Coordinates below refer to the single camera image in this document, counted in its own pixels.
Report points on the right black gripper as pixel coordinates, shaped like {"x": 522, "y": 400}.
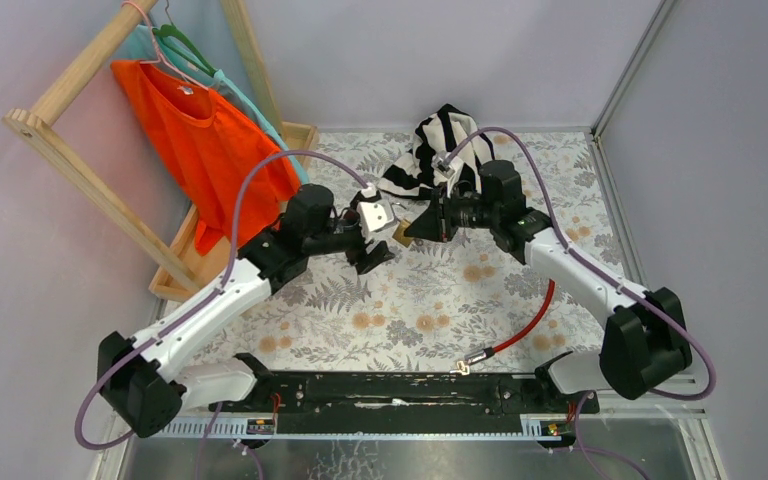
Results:
{"x": 430, "y": 224}

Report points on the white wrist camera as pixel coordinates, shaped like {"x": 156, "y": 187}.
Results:
{"x": 447, "y": 170}
{"x": 371, "y": 213}

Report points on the green hanger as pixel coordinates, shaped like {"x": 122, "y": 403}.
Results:
{"x": 169, "y": 35}

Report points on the floral tablecloth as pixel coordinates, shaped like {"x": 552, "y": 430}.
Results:
{"x": 434, "y": 303}

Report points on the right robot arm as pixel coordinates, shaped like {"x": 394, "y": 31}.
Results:
{"x": 642, "y": 346}

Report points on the orange t-shirt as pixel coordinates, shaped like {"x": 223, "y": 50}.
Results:
{"x": 273, "y": 185}

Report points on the black white striped cloth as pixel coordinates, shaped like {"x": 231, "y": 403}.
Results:
{"x": 411, "y": 176}

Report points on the pink hanger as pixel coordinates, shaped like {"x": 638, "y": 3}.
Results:
{"x": 160, "y": 57}

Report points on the light blue shirt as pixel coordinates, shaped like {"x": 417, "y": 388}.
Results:
{"x": 258, "y": 112}

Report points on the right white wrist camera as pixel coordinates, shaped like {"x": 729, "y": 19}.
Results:
{"x": 447, "y": 170}

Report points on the wooden clothes rack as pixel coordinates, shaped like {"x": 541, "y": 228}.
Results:
{"x": 182, "y": 271}

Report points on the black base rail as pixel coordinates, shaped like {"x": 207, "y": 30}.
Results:
{"x": 369, "y": 403}

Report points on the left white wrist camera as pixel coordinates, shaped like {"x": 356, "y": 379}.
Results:
{"x": 371, "y": 213}

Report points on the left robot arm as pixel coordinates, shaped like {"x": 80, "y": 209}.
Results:
{"x": 147, "y": 379}

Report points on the brass padlock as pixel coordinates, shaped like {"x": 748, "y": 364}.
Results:
{"x": 400, "y": 234}

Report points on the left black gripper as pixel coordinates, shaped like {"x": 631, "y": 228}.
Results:
{"x": 379, "y": 255}

